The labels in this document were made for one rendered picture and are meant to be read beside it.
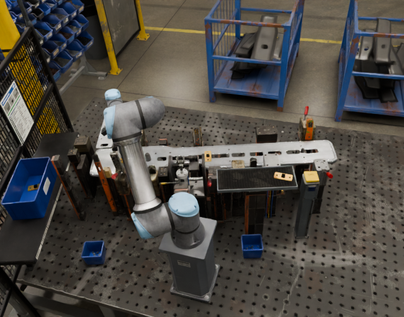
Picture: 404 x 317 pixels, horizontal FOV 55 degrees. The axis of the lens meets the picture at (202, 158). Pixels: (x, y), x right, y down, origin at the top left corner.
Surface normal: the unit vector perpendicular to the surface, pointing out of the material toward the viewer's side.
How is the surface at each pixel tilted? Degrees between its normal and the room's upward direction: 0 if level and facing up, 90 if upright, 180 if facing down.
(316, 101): 0
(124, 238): 0
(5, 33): 90
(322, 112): 0
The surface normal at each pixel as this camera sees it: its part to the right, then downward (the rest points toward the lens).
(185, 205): 0.06, -0.75
